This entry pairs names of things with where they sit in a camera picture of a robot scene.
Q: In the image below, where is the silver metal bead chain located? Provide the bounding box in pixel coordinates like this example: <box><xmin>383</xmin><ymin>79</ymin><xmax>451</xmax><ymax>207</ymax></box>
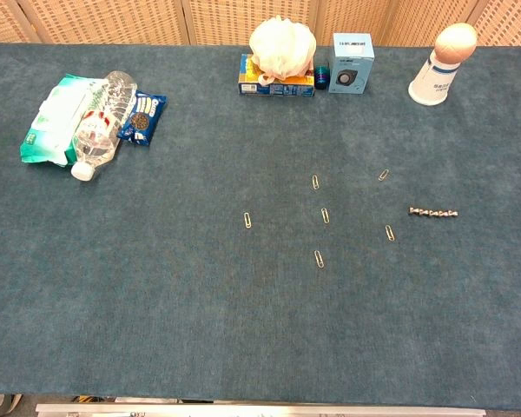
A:
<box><xmin>409</xmin><ymin>207</ymin><xmax>459</xmax><ymax>218</ymax></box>

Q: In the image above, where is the blue and yellow carton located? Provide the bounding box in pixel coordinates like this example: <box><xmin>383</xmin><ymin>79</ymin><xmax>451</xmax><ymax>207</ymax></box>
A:
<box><xmin>238</xmin><ymin>53</ymin><xmax>316</xmax><ymax>97</ymax></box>

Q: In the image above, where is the teal felt table cloth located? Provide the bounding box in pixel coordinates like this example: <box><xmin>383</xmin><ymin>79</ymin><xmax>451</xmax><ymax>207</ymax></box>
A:
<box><xmin>0</xmin><ymin>41</ymin><xmax>521</xmax><ymax>403</ymax></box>

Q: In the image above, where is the blue Oreo cookie pack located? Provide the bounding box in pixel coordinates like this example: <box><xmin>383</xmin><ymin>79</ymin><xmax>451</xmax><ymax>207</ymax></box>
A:
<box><xmin>116</xmin><ymin>89</ymin><xmax>168</xmax><ymax>148</ymax></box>

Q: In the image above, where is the light blue speaker box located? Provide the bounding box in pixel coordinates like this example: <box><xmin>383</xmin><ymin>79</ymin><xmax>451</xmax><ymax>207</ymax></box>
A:
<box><xmin>327</xmin><ymin>32</ymin><xmax>376</xmax><ymax>95</ymax></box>

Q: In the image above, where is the white mesh bath pouf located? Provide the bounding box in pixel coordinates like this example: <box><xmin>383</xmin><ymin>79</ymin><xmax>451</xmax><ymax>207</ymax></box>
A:
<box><xmin>248</xmin><ymin>15</ymin><xmax>318</xmax><ymax>86</ymax></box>

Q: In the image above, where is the clear plastic water bottle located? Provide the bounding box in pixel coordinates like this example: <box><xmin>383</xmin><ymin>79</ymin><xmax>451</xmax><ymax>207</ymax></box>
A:
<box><xmin>70</xmin><ymin>70</ymin><xmax>139</xmax><ymax>182</ymax></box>

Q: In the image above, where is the white paper cup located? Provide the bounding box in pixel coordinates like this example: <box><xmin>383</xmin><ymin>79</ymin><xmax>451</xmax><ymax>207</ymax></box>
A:
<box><xmin>407</xmin><ymin>56</ymin><xmax>464</xmax><ymax>106</ymax></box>

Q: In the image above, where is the green wet wipes pack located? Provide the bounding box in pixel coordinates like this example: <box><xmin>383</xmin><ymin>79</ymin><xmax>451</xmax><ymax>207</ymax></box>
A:
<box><xmin>19</xmin><ymin>73</ymin><xmax>109</xmax><ymax>169</ymax></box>

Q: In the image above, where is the wicker folding screen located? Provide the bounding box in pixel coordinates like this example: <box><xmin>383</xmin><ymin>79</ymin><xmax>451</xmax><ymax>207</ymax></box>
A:
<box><xmin>0</xmin><ymin>0</ymin><xmax>521</xmax><ymax>48</ymax></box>

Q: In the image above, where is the peach egg-shaped ball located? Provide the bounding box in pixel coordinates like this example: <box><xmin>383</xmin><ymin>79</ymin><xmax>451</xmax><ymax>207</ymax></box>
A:
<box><xmin>434</xmin><ymin>22</ymin><xmax>478</xmax><ymax>64</ymax></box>

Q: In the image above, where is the aluminium profile rail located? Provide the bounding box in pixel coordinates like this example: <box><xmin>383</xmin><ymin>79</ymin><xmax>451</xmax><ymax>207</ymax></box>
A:
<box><xmin>35</xmin><ymin>402</ymin><xmax>487</xmax><ymax>417</ymax></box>

